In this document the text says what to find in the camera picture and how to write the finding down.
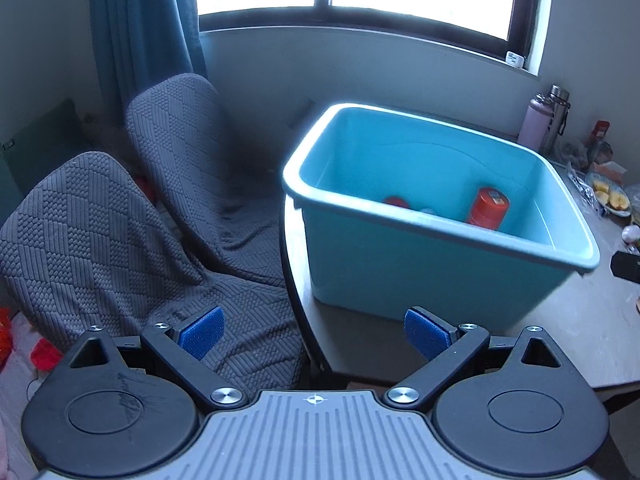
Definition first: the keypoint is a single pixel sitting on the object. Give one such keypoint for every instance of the red plastic toy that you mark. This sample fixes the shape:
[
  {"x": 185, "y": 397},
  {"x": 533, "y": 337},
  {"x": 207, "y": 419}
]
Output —
[{"x": 45, "y": 355}]

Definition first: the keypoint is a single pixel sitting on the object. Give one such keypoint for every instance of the steel thermos bottle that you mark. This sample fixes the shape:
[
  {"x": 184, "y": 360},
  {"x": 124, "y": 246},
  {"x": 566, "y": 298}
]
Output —
[{"x": 556, "y": 110}]

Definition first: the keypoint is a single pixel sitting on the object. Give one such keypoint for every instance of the light blue plastic bin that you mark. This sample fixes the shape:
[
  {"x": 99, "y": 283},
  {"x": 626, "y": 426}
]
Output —
[{"x": 400, "y": 270}]

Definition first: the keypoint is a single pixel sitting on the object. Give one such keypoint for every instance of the dark green board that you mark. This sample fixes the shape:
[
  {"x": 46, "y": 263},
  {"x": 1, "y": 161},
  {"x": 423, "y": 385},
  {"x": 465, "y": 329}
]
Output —
[{"x": 35, "y": 145}]

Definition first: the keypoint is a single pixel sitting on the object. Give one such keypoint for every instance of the small white device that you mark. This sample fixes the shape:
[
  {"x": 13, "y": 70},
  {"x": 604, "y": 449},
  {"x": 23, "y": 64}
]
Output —
[{"x": 515, "y": 58}]

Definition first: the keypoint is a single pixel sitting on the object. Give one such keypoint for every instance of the grey covered chair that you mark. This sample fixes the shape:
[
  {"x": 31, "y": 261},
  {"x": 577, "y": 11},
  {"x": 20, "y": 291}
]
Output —
[
  {"x": 90, "y": 240},
  {"x": 195, "y": 150}
]

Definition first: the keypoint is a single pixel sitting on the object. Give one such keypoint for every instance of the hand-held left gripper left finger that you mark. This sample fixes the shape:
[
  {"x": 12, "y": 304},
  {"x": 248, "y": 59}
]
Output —
[{"x": 202, "y": 332}]

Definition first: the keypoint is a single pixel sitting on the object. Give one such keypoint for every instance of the red packet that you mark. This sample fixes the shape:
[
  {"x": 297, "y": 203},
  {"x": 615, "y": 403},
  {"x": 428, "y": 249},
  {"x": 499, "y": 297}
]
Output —
[{"x": 599, "y": 131}]

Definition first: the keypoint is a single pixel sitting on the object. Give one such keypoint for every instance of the garlic bulb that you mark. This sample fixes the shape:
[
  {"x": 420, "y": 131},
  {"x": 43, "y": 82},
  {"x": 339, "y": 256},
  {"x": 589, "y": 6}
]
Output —
[{"x": 630, "y": 233}]

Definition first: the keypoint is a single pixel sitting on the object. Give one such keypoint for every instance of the teal curtain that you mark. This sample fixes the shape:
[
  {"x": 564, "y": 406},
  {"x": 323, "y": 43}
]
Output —
[{"x": 140, "y": 25}]

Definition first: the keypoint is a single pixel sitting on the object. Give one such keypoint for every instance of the pink water bottle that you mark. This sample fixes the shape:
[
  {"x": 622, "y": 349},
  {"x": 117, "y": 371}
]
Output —
[{"x": 535, "y": 122}]

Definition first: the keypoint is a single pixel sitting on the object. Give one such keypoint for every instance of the clear plastic bag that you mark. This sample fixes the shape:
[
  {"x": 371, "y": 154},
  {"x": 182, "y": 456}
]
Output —
[{"x": 575, "y": 152}]

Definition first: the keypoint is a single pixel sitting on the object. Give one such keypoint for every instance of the plate of cut fruit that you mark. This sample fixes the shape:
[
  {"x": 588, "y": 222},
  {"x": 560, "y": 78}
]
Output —
[{"x": 611, "y": 195}]

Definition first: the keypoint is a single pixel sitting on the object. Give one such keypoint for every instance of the orange can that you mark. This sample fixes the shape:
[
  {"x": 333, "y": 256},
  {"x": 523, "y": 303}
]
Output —
[{"x": 487, "y": 207}]

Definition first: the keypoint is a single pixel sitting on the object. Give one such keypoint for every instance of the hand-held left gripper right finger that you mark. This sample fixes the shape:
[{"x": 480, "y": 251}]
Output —
[{"x": 425, "y": 332}]

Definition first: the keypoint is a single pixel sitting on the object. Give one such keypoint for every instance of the red can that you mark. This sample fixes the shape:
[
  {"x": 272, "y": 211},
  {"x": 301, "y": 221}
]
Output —
[{"x": 397, "y": 202}]

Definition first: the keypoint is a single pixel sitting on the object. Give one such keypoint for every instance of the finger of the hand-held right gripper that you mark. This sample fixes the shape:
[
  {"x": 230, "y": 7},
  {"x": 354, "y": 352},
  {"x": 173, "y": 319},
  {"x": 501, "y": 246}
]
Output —
[{"x": 627, "y": 266}]

